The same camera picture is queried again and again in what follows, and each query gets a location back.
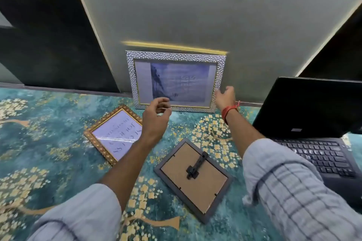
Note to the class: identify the person's right hand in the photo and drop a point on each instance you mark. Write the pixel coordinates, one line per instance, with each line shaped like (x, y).
(227, 98)

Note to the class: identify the person's left hand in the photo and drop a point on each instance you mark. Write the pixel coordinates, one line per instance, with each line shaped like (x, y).
(154, 125)

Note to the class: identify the person's right thumb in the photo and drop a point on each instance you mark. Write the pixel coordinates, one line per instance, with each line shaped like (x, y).
(218, 94)

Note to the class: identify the person's left fingers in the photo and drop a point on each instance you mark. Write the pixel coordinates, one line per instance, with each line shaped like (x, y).
(163, 103)

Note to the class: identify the person's right forearm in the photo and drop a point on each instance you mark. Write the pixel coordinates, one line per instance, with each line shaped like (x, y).
(271, 170)

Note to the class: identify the person's left forearm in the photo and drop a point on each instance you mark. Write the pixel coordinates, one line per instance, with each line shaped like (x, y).
(121, 175)

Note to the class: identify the red thread wristband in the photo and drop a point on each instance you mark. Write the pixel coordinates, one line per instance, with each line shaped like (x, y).
(228, 111)

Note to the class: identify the black laptop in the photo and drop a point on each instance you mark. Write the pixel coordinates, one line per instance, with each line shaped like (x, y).
(308, 108)

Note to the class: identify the silver textured picture frame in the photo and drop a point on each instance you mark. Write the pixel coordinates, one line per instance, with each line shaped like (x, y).
(181, 79)

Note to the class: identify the gold ornate picture frame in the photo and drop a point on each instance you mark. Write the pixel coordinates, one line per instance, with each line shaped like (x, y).
(113, 136)

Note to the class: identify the grey picture frame brown backing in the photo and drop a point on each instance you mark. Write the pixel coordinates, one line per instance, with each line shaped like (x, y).
(195, 187)

